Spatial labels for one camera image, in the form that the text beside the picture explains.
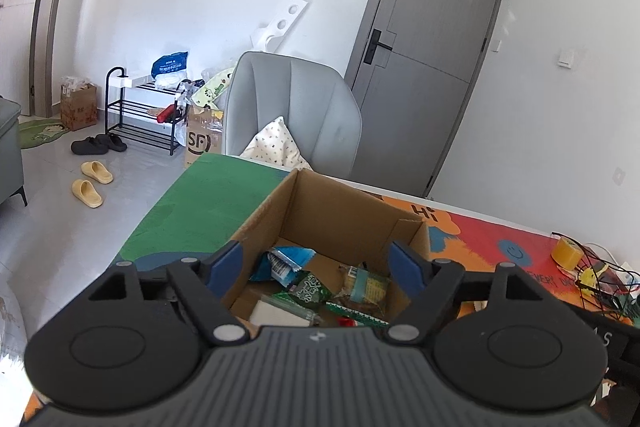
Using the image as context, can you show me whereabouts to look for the yellow toy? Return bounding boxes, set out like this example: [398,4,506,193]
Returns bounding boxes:
[580,264,609,286]

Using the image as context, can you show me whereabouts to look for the black wire rack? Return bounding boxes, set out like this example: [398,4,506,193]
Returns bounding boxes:
[575,247,640,315]

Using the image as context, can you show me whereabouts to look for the grey sofa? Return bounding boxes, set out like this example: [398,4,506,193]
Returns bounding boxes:
[0,97,29,208]

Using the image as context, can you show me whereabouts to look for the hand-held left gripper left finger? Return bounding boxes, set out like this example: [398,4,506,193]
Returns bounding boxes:
[87,241,252,349]

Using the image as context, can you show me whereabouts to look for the black slipper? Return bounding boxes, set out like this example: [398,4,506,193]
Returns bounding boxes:
[71,137,110,156]
[95,133,129,153]

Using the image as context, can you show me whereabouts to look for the grey hallway door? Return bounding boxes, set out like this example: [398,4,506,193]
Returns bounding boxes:
[0,0,87,118]

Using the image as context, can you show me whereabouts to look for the colourful cartoon table mat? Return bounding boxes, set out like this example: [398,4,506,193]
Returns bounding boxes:
[20,153,640,413]

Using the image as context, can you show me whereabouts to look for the white black bread packet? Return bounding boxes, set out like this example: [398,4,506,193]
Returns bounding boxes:
[248,294,321,329]

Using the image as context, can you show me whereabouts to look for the cardboard box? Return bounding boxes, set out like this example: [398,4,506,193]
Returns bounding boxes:
[220,168,432,329]

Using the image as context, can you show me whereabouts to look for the black door handle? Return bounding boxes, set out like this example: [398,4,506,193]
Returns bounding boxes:
[365,29,397,66]

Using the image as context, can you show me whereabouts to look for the black shoe rack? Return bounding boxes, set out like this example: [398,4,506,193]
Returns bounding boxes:
[105,67,189,156]

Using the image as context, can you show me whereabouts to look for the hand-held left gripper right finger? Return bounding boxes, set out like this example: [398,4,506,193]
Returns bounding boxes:
[382,241,544,349]

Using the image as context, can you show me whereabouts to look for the blue snack packet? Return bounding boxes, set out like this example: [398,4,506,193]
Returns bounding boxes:
[249,247,317,289]

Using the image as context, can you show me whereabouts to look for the green floor rug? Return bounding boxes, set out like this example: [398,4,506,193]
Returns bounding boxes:
[19,117,71,152]

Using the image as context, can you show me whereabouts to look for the green yellow printed bag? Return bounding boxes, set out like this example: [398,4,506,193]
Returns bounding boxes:
[192,67,236,108]

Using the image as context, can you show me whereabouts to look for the small brown carton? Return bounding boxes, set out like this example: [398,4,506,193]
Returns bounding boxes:
[60,77,99,132]

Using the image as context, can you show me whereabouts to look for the round biscuit packet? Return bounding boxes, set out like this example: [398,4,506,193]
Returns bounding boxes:
[332,264,391,306]

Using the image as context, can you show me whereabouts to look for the small green snack packet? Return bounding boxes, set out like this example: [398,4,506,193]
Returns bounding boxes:
[325,301,391,326]

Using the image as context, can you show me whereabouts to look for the blue plastic bag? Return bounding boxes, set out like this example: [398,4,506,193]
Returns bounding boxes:
[151,52,190,80]

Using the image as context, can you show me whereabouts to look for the grey armchair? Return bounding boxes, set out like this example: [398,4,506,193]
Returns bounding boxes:
[221,51,363,181]

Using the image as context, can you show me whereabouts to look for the white spotted pillow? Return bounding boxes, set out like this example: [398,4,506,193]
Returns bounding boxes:
[240,117,314,170]

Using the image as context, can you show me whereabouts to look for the yellow tape roll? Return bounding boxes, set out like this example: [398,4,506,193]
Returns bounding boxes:
[551,234,586,268]

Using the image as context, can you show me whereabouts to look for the white foam board with holes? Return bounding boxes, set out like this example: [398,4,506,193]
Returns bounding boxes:
[250,0,310,53]

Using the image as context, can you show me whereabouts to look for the large green snack packet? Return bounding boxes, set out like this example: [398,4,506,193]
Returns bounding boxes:
[290,272,334,309]

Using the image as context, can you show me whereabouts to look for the yellow slipper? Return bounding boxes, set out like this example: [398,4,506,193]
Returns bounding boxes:
[71,179,105,209]
[81,161,115,184]

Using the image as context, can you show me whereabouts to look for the printed brown carton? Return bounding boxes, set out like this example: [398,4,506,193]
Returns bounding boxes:
[185,104,226,168]

